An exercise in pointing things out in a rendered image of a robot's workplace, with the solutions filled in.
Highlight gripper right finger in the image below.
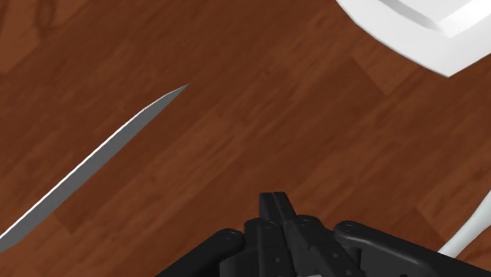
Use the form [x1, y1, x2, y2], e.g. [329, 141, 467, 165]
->
[274, 191, 491, 277]

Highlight white curved handle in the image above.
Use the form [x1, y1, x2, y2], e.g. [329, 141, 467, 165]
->
[437, 189, 491, 259]

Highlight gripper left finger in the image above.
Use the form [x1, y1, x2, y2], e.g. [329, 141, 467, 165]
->
[156, 192, 297, 277]

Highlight white angular dish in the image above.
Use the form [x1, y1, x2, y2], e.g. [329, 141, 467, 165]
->
[335, 0, 491, 79]

